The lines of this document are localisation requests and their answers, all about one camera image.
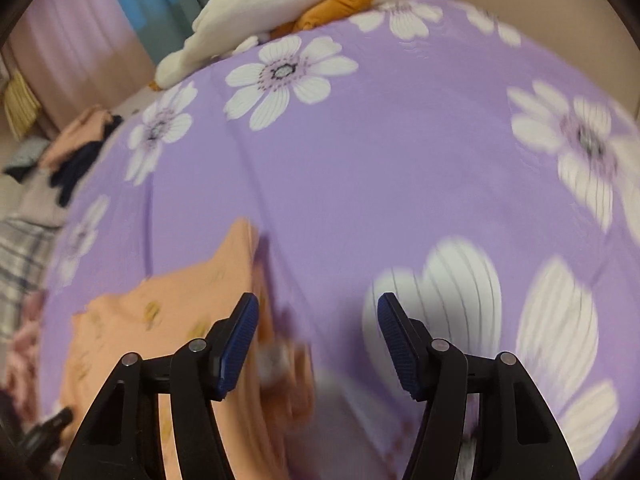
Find orange cartoon print garment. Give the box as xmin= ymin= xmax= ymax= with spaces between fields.
xmin=60 ymin=219 xmax=314 ymax=479

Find pink striped garment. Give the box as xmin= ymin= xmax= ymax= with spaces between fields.
xmin=4 ymin=289 xmax=47 ymax=424

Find grey plaid pillow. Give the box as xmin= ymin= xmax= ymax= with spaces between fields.
xmin=0 ymin=217 xmax=58 ymax=340

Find grey quilt blanket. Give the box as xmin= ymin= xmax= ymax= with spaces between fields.
xmin=1 ymin=136 xmax=68 ymax=229

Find purple floral bed sheet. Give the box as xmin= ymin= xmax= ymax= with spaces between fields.
xmin=39 ymin=0 xmax=639 ymax=479

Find dark navy folded garment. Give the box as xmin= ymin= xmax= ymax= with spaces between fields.
xmin=49 ymin=115 xmax=124 ymax=208

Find peach folded garment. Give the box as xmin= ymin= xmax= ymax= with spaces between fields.
xmin=38 ymin=105 xmax=114 ymax=172

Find yellow book stack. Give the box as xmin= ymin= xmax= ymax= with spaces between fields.
xmin=2 ymin=70 xmax=42 ymax=141

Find white goose plush toy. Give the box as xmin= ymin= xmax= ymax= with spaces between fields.
xmin=154 ymin=0 xmax=374 ymax=90

